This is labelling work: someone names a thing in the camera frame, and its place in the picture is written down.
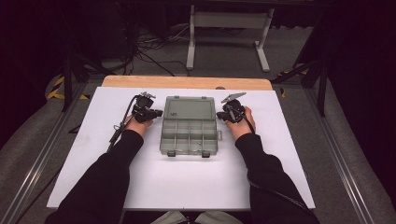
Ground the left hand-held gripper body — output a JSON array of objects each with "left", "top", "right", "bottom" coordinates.
[{"left": 131, "top": 91, "right": 157, "bottom": 123}]

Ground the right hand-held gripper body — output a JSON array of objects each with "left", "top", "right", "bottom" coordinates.
[{"left": 219, "top": 91, "right": 248, "bottom": 123}]

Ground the grey translucent compartment box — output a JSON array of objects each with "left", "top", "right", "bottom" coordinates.
[{"left": 159, "top": 95, "right": 224, "bottom": 159}]

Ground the person's left hand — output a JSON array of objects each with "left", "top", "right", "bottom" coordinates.
[{"left": 125, "top": 114, "right": 155, "bottom": 138}]

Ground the person's right hand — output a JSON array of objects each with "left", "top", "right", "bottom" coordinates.
[{"left": 223, "top": 105, "right": 257, "bottom": 141}]

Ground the wooden table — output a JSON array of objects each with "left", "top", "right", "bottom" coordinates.
[{"left": 101, "top": 75, "right": 274, "bottom": 91}]

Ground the yellow black floor tape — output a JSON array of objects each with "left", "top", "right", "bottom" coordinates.
[
  {"left": 46, "top": 76, "right": 91, "bottom": 101},
  {"left": 277, "top": 68, "right": 310, "bottom": 99}
]

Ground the white table board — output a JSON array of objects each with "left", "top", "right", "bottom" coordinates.
[{"left": 46, "top": 86, "right": 316, "bottom": 211}]

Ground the black tripod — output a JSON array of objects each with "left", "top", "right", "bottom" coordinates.
[{"left": 59, "top": 46, "right": 117, "bottom": 114}]

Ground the grey metal stand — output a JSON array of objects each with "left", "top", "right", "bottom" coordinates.
[{"left": 185, "top": 4, "right": 276, "bottom": 74}]

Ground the black metal stand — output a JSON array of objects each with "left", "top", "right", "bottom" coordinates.
[{"left": 270, "top": 55, "right": 329, "bottom": 119}]

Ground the person's right leg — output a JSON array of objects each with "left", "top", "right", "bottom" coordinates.
[{"left": 193, "top": 211, "right": 245, "bottom": 224}]

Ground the person's leg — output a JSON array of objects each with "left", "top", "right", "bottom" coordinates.
[
  {"left": 149, "top": 211, "right": 189, "bottom": 224},
  {"left": 193, "top": 211, "right": 245, "bottom": 224}
]

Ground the person's left leg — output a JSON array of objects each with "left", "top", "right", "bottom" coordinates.
[{"left": 149, "top": 211, "right": 189, "bottom": 224}]

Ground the left hand-held gripper cable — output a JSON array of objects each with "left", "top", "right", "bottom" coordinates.
[{"left": 106, "top": 94, "right": 140, "bottom": 153}]

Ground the bundle of floor cables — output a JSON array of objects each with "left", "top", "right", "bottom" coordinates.
[{"left": 122, "top": 21, "right": 191, "bottom": 77}]

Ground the aluminium floor rail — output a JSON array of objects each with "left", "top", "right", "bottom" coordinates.
[
  {"left": 303, "top": 87, "right": 379, "bottom": 224},
  {"left": 0, "top": 81, "right": 90, "bottom": 224}
]

